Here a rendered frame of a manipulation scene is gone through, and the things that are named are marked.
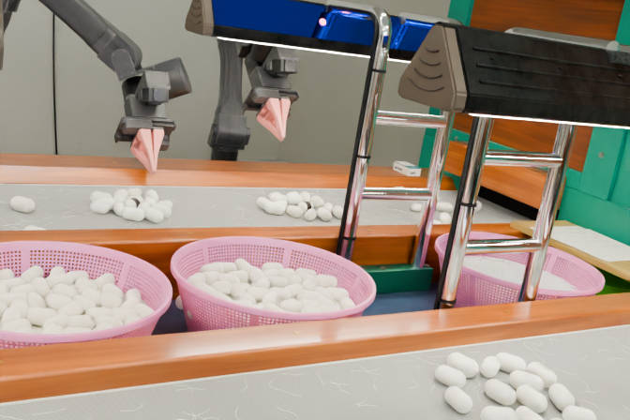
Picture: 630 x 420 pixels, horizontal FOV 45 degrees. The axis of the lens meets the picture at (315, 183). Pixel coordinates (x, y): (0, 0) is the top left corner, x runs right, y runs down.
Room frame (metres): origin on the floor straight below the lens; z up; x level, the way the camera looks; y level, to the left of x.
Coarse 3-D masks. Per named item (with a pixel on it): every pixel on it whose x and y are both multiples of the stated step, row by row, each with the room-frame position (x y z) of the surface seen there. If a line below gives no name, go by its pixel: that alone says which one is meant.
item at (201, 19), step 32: (192, 0) 1.15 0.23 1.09; (224, 0) 1.14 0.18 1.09; (256, 0) 1.18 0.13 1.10; (288, 0) 1.21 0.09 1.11; (192, 32) 1.15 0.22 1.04; (224, 32) 1.12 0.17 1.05; (256, 32) 1.15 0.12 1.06; (288, 32) 1.18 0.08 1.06; (320, 32) 1.21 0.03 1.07; (352, 32) 1.25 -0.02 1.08; (416, 32) 1.33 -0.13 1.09
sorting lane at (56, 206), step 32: (0, 192) 1.15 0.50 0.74; (32, 192) 1.18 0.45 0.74; (64, 192) 1.21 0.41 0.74; (160, 192) 1.31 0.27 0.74; (192, 192) 1.34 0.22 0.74; (224, 192) 1.38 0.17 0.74; (256, 192) 1.42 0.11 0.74; (288, 192) 1.46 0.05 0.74; (320, 192) 1.50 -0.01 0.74; (448, 192) 1.70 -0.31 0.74; (0, 224) 1.01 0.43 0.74; (32, 224) 1.03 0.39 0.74; (64, 224) 1.05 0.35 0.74; (96, 224) 1.07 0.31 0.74; (128, 224) 1.10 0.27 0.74; (160, 224) 1.12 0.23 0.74; (192, 224) 1.15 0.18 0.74; (224, 224) 1.18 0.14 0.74; (256, 224) 1.21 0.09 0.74; (288, 224) 1.24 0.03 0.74; (320, 224) 1.27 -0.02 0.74; (384, 224) 1.34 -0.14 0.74
